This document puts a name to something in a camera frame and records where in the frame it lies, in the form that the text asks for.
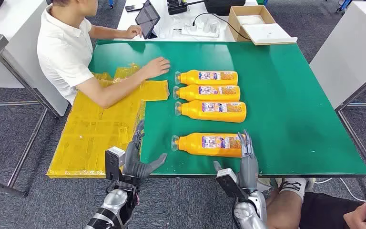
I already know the person's left hand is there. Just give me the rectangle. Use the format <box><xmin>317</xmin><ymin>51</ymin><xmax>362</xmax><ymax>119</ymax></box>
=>
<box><xmin>124</xmin><ymin>25</ymin><xmax>143</xmax><ymax>40</ymax></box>

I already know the black phone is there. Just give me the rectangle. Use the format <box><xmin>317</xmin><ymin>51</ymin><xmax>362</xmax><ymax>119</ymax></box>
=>
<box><xmin>125</xmin><ymin>3</ymin><xmax>144</xmax><ymax>13</ymax></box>

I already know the white table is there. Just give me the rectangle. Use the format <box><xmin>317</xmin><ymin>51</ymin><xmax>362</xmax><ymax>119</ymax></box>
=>
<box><xmin>0</xmin><ymin>0</ymin><xmax>69</xmax><ymax>117</ymax></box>
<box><xmin>113</xmin><ymin>0</ymin><xmax>259</xmax><ymax>42</ymax></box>
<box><xmin>309</xmin><ymin>1</ymin><xmax>366</xmax><ymax>203</ymax></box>

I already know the clear plastic packaging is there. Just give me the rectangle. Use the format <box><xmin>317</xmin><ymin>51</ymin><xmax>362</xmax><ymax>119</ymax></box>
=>
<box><xmin>157</xmin><ymin>15</ymin><xmax>183</xmax><ymax>39</ymax></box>

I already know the white floor cable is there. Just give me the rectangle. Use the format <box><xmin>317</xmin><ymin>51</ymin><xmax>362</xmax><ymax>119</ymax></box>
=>
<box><xmin>314</xmin><ymin>177</ymin><xmax>366</xmax><ymax>205</ymax></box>

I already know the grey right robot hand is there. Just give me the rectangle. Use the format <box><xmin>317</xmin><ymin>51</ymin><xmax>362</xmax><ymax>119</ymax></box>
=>
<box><xmin>213</xmin><ymin>129</ymin><xmax>259</xmax><ymax>193</ymax></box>

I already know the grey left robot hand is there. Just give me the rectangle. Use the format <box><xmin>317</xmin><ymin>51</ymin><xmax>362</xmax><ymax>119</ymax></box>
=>
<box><xmin>122</xmin><ymin>119</ymin><xmax>168</xmax><ymax>187</ymax></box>

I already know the white foam insert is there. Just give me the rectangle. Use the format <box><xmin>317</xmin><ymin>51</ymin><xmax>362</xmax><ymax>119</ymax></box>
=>
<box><xmin>236</xmin><ymin>15</ymin><xmax>267</xmax><ymax>26</ymax></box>

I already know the orange detergent bottle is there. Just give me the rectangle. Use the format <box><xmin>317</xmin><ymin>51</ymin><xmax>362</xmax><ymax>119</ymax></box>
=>
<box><xmin>174</xmin><ymin>69</ymin><xmax>239</xmax><ymax>86</ymax></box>
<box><xmin>171</xmin><ymin>132</ymin><xmax>247</xmax><ymax>158</ymax></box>
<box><xmin>174</xmin><ymin>100</ymin><xmax>247</xmax><ymax>124</ymax></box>
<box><xmin>173</xmin><ymin>84</ymin><xmax>241</xmax><ymax>103</ymax></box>

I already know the white flat box lid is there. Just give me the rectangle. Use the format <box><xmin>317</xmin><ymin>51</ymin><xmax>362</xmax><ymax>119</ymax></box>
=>
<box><xmin>242</xmin><ymin>23</ymin><xmax>298</xmax><ymax>46</ymax></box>

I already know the black cable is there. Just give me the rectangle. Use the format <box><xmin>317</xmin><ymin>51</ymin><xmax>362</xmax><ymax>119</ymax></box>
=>
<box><xmin>192</xmin><ymin>12</ymin><xmax>252</xmax><ymax>41</ymax></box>

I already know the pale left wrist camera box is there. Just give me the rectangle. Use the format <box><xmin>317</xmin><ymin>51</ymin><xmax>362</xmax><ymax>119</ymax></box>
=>
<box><xmin>105</xmin><ymin>146</ymin><xmax>126</xmax><ymax>181</ymax></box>

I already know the brown cardboard box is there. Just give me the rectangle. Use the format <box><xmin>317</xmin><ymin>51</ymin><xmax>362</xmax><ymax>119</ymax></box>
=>
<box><xmin>227</xmin><ymin>5</ymin><xmax>277</xmax><ymax>42</ymax></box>

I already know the person's right hand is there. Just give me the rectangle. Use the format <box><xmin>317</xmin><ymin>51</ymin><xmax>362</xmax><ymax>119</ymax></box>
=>
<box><xmin>142</xmin><ymin>57</ymin><xmax>171</xmax><ymax>80</ymax></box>

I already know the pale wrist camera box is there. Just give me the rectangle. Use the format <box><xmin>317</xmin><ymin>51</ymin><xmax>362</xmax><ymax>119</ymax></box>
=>
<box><xmin>105</xmin><ymin>146</ymin><xmax>126</xmax><ymax>181</ymax></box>
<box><xmin>215</xmin><ymin>168</ymin><xmax>244</xmax><ymax>200</ymax></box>

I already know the black charger device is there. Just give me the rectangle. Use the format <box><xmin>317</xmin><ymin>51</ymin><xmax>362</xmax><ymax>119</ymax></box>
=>
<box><xmin>166</xmin><ymin>0</ymin><xmax>188</xmax><ymax>15</ymax></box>

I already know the seated person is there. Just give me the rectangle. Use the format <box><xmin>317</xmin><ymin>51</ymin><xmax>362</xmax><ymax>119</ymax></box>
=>
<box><xmin>37</xmin><ymin>0</ymin><xmax>171</xmax><ymax>109</ymax></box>

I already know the person with white sock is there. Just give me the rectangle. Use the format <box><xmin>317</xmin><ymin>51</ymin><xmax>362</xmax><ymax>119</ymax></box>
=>
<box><xmin>265</xmin><ymin>177</ymin><xmax>366</xmax><ymax>229</ymax></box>

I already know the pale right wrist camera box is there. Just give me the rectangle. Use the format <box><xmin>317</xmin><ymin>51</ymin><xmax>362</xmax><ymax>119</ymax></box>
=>
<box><xmin>215</xmin><ymin>168</ymin><xmax>244</xmax><ymax>200</ymax></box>

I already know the black tablet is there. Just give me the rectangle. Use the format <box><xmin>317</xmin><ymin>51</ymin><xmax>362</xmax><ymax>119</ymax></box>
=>
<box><xmin>135</xmin><ymin>0</ymin><xmax>161</xmax><ymax>40</ymax></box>

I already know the black bag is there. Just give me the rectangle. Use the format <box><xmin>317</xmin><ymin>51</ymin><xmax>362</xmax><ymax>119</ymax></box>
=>
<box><xmin>204</xmin><ymin>0</ymin><xmax>246</xmax><ymax>16</ymax></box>

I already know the white power strip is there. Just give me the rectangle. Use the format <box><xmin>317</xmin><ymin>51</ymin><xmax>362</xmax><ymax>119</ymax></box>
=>
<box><xmin>181</xmin><ymin>23</ymin><xmax>221</xmax><ymax>39</ymax></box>

